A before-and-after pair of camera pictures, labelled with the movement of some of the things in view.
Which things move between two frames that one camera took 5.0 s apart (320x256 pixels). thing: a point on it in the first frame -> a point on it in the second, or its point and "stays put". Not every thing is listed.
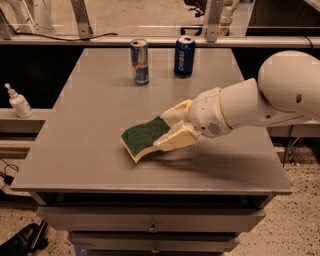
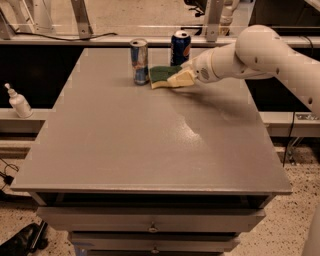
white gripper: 206,111 -> 201,69
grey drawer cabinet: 194,199 stays put
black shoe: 29,240 stays put
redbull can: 139,60 stays put
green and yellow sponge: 138,140 -> 159,75
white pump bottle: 19,103 stays put
